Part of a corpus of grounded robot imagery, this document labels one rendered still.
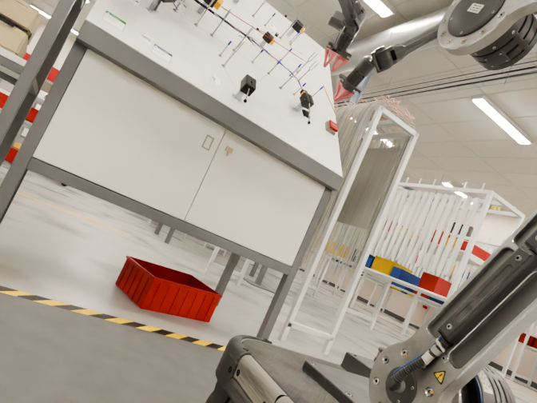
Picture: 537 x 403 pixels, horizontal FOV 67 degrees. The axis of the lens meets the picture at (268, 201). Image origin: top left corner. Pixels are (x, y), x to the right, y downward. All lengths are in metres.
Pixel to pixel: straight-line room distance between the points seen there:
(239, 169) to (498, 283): 1.18
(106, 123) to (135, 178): 0.21
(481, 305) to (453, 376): 0.11
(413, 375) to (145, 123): 1.18
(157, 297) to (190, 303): 0.18
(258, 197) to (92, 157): 0.66
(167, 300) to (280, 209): 0.62
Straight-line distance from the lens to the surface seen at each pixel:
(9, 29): 1.53
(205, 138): 1.59
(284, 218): 1.77
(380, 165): 2.75
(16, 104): 1.46
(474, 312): 0.67
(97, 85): 1.52
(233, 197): 1.64
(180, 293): 1.84
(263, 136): 1.64
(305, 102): 1.86
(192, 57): 1.67
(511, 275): 0.66
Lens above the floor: 0.46
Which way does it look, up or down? 5 degrees up
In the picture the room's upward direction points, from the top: 24 degrees clockwise
